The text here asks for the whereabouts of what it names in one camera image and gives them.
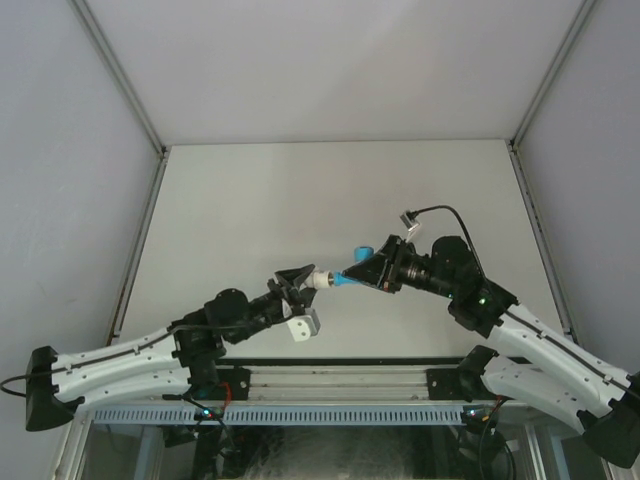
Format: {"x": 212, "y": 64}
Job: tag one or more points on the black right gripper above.
{"x": 387, "y": 260}

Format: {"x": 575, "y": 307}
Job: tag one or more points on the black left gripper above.
{"x": 294, "y": 299}

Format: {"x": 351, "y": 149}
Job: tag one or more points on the white pipe elbow fitting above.
{"x": 319, "y": 280}

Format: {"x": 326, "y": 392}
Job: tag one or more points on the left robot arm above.
{"x": 175, "y": 360}

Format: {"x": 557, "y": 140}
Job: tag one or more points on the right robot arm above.
{"x": 521, "y": 357}

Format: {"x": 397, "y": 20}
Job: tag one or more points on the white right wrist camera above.
{"x": 412, "y": 225}

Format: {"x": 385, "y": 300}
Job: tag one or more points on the aluminium front rail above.
{"x": 334, "y": 381}

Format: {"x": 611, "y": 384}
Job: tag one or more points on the blue slotted cable duct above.
{"x": 280, "y": 415}

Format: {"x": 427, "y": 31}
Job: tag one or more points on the right aluminium frame post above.
{"x": 567, "y": 45}

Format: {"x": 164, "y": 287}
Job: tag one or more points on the aluminium frame post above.
{"x": 106, "y": 53}
{"x": 567, "y": 45}

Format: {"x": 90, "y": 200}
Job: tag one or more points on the left aluminium frame post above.
{"x": 106, "y": 53}

